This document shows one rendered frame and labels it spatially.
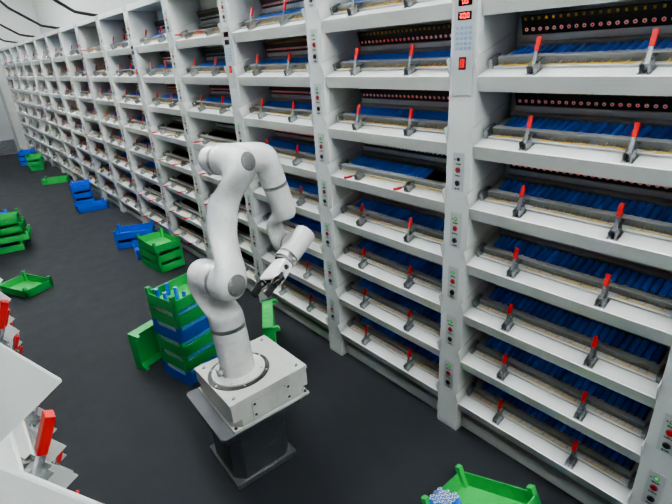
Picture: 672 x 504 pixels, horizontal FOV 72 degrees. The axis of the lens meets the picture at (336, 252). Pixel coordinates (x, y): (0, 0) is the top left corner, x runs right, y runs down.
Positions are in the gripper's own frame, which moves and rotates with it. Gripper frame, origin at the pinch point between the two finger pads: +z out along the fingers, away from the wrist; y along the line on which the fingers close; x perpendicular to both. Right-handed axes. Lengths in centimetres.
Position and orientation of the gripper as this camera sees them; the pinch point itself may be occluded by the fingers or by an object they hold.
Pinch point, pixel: (260, 293)
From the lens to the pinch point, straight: 171.2
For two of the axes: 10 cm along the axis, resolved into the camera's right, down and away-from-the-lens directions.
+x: -6.0, -6.8, -4.2
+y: -6.3, 0.8, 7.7
